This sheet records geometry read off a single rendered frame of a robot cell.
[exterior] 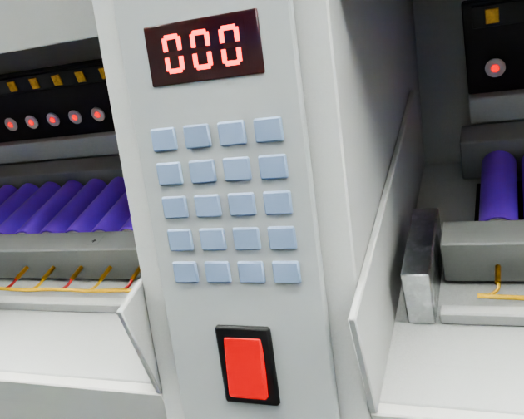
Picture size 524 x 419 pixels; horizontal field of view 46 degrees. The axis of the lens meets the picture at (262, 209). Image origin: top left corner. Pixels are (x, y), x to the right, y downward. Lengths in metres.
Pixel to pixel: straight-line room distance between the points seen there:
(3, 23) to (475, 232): 0.23
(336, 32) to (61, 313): 0.23
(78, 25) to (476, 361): 0.21
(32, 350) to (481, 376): 0.22
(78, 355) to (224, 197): 0.14
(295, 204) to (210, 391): 0.09
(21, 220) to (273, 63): 0.27
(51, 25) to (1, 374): 0.18
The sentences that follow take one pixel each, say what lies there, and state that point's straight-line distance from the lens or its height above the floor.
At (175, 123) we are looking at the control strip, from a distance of 0.24.
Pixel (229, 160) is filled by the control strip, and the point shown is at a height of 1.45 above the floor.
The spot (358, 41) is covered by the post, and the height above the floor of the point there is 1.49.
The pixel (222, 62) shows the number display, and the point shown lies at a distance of 0.23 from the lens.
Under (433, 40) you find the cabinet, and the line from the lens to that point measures 0.42.
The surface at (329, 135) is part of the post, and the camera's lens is 0.22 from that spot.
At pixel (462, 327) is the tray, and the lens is 0.28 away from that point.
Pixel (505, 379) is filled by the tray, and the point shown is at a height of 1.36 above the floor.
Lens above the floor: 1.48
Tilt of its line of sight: 12 degrees down
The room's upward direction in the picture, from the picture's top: 8 degrees counter-clockwise
